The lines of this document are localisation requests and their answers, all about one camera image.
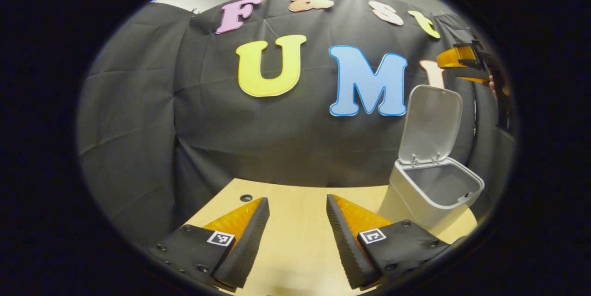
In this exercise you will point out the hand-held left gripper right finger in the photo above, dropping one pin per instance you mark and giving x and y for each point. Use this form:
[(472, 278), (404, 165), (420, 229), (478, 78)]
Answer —
[(346, 245)]

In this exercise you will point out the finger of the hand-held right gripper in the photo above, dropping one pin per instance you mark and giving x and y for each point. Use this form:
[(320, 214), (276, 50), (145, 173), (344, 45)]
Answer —
[(466, 74), (450, 58)]

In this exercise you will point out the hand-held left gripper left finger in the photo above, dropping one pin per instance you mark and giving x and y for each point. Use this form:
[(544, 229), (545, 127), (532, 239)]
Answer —
[(249, 250)]

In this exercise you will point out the white desktop garbage bin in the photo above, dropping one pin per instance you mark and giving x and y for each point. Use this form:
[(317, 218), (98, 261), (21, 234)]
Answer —
[(429, 120)]

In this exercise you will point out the wooden desktop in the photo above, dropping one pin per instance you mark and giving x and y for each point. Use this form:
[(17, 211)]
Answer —
[(295, 231)]

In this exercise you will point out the black backdrop cloth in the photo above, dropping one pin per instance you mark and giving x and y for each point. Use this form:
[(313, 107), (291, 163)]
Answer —
[(231, 148)]

